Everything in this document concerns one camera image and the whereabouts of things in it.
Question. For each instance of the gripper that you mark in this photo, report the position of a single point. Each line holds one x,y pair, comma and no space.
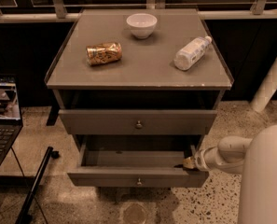
201,160

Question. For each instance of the grey drawer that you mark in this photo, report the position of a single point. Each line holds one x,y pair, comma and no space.
137,122
141,161

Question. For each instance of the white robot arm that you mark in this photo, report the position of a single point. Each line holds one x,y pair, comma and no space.
255,160

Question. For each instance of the grey drawer cabinet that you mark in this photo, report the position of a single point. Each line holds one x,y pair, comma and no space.
145,77

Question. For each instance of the grey top drawer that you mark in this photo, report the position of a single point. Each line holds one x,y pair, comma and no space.
137,122

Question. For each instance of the white plastic bottle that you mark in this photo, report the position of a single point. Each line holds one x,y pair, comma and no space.
187,56

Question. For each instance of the white diagonal pole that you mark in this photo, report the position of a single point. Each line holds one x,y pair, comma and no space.
266,90

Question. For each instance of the orange drink can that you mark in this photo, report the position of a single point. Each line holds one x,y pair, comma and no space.
103,53

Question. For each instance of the white ceramic bowl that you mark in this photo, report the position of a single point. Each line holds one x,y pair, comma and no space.
142,25

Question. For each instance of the black laptop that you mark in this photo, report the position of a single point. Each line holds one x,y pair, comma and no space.
10,113

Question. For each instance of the metal window railing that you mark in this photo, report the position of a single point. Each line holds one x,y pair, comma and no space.
60,3

